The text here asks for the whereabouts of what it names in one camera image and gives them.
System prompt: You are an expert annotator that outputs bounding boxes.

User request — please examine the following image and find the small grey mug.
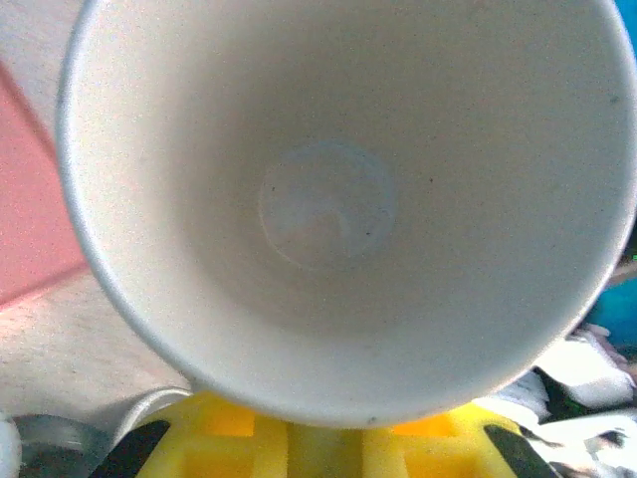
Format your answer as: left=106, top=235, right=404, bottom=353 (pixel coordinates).
left=54, top=0, right=637, bottom=430

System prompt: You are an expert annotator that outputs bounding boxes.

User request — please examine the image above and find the large grey mug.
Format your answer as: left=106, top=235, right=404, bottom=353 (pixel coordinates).
left=0, top=385, right=193, bottom=478

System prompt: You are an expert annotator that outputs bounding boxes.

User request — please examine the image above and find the pink rectangular tray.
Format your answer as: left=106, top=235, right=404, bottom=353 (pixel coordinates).
left=0, top=59, right=94, bottom=313

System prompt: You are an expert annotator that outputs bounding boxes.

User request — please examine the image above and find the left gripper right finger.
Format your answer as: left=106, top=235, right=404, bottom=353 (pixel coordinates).
left=322, top=392, right=556, bottom=478

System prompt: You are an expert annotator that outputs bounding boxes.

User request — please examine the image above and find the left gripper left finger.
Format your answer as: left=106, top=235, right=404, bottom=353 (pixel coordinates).
left=106, top=390, right=324, bottom=478

